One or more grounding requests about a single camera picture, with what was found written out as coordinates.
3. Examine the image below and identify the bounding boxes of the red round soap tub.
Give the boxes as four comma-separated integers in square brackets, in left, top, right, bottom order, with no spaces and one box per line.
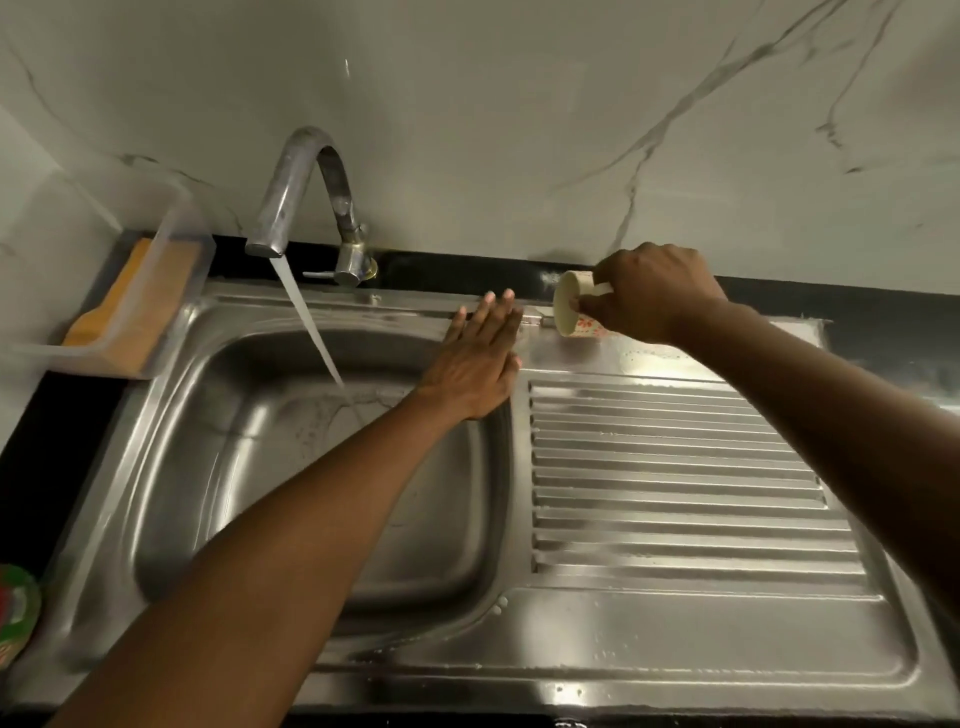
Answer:
[0,563,43,673]

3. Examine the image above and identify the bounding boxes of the running water stream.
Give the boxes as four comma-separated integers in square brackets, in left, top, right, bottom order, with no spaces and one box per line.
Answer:
[268,253,348,391]

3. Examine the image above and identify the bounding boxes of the cream floral mug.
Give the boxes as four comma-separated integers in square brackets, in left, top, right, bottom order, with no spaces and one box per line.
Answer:
[552,269,615,339]

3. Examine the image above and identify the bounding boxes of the person's left forearm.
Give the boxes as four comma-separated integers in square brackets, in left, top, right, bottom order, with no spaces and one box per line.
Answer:
[44,389,470,728]

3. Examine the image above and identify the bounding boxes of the clear plastic container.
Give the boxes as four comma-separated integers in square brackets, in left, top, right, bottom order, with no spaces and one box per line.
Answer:
[0,172,217,382]

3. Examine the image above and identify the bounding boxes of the person's right hand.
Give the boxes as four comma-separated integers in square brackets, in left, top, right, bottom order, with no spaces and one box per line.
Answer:
[577,241,729,348]

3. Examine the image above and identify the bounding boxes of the person's right forearm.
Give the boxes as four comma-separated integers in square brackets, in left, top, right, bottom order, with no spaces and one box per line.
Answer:
[671,296,960,624]

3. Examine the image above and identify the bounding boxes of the stainless steel sink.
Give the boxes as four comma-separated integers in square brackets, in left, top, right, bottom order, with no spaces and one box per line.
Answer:
[0,278,960,714]

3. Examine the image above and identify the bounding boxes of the orange sponge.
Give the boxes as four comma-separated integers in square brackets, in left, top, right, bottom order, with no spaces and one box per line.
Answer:
[61,237,200,376]

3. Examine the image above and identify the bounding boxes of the person's left hand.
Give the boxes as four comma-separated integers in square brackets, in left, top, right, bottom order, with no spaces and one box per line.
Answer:
[414,288,524,424]

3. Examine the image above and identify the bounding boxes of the chrome faucet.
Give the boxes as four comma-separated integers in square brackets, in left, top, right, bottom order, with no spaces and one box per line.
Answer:
[244,126,379,288]

